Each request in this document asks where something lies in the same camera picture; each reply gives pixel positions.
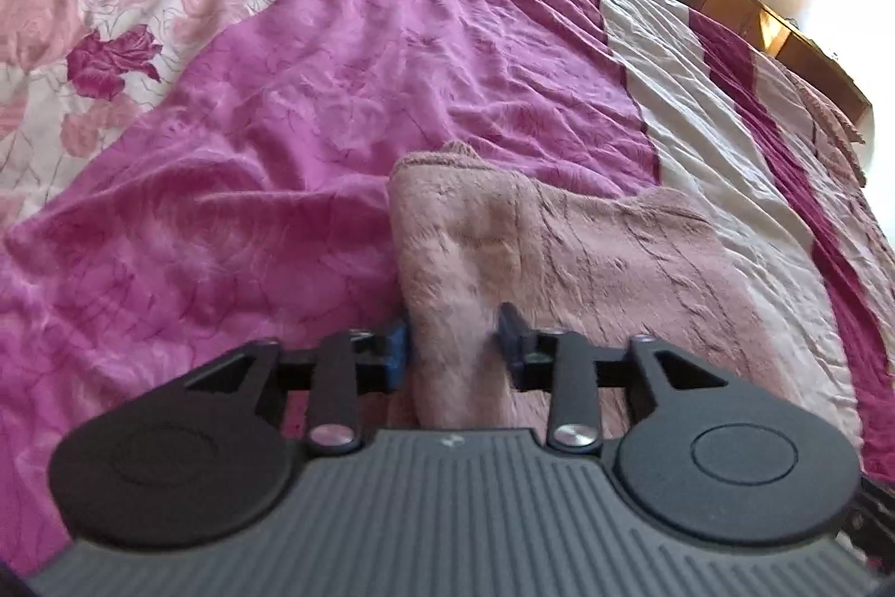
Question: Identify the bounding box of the pink knitted sweater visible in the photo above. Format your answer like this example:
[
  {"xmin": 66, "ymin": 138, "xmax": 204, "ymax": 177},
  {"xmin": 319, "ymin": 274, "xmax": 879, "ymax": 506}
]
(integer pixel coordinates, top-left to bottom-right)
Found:
[{"xmin": 388, "ymin": 142, "xmax": 795, "ymax": 430}]

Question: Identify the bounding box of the pink floral bed quilt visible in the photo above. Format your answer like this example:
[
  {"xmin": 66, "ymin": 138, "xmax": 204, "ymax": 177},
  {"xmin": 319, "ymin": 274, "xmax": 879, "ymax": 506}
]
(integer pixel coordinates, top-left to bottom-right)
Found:
[{"xmin": 2, "ymin": 0, "xmax": 893, "ymax": 573}]

